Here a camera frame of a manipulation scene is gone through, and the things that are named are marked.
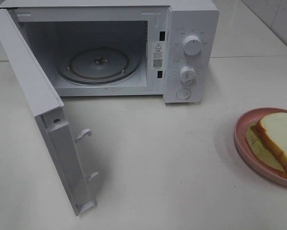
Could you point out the white microwave door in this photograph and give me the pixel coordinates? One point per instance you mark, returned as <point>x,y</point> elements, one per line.
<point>47,109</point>

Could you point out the glass microwave turntable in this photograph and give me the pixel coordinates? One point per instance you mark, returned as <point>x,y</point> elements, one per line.
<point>98,65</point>

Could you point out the pink plate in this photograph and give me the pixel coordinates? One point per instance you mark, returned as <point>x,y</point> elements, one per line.
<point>243,148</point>

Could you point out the round door release button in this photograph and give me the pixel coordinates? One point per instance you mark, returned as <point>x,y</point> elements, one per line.
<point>183,94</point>

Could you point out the toast sandwich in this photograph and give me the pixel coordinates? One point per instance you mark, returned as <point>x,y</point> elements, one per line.
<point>267,140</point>

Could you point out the white microwave oven body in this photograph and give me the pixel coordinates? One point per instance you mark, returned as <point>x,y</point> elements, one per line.
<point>154,29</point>

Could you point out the white microwave knob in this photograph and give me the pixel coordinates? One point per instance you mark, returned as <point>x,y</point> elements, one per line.
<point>187,74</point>
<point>192,45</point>

